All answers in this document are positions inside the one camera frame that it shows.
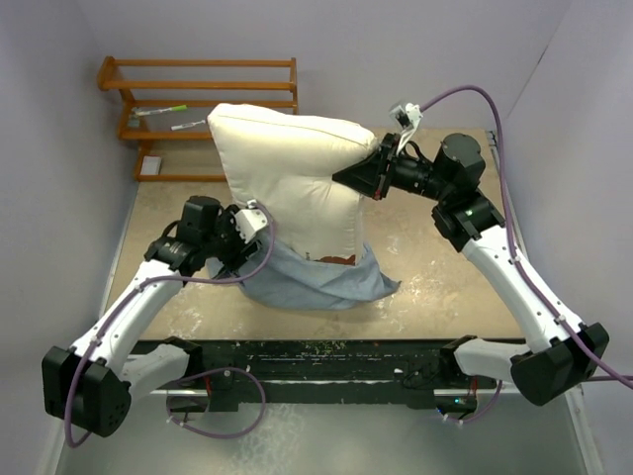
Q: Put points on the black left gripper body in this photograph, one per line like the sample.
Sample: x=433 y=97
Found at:
x=226 y=242

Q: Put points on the blue pillowcase with yellow drawings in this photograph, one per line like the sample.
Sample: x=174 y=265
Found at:
x=290 y=282

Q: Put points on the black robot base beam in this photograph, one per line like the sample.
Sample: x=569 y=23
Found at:
x=404 y=372

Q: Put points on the pink capped marker pen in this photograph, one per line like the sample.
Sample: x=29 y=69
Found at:
x=187 y=126

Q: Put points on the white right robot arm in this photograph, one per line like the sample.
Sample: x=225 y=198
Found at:
x=559 y=347

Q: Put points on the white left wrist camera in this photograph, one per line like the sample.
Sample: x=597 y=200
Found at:
x=251 y=220

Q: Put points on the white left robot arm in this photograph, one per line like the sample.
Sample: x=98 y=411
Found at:
x=93 y=383

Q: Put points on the green capped marker pen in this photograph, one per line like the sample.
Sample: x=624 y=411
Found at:
x=138 y=112

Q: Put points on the small white box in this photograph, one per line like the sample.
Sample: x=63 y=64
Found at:
x=150 y=165

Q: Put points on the aluminium table edge rail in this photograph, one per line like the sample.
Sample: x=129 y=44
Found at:
x=509 y=198

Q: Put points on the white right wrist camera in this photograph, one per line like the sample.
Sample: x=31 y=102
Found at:
x=408 y=117

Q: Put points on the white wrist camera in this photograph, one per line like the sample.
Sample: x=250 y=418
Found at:
x=251 y=220
x=408 y=117

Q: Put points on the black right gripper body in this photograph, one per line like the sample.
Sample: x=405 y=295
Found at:
x=389 y=146

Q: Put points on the orange wooden shelf rack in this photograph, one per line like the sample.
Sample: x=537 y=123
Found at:
x=135 y=129

